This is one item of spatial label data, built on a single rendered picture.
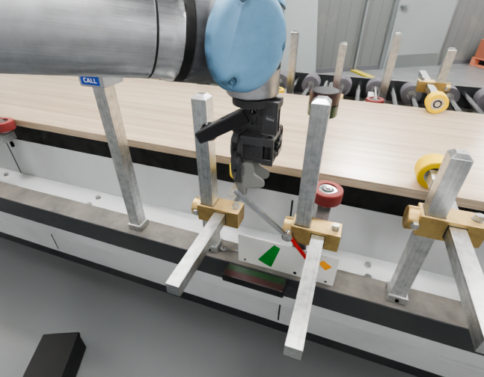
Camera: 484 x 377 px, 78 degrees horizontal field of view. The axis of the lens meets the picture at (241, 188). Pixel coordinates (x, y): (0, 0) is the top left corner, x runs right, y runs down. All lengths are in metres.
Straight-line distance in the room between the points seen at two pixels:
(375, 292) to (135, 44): 0.77
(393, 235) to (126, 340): 1.22
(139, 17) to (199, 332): 1.43
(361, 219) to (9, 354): 1.58
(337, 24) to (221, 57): 5.76
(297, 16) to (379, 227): 4.63
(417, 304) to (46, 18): 0.87
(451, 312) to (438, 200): 0.33
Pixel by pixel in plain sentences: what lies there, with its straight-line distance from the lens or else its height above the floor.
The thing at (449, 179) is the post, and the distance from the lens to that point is 0.65.
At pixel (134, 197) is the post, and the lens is 0.93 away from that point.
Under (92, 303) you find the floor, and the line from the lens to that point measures 1.80.
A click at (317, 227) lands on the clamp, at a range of 0.73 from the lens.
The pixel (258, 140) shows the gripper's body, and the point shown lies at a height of 1.12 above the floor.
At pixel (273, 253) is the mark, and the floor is 0.76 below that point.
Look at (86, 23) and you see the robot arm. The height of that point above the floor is 1.32.
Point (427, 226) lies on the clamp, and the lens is 0.70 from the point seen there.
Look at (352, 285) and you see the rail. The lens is 0.86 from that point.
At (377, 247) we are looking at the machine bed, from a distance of 1.04.
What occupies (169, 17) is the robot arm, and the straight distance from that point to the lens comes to 0.27.
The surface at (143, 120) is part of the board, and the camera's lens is 1.27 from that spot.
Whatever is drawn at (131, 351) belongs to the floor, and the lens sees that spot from 1.59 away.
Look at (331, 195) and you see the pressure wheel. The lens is 0.78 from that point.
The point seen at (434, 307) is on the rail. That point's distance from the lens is 0.91.
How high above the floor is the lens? 1.35
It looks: 34 degrees down
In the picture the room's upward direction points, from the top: straight up
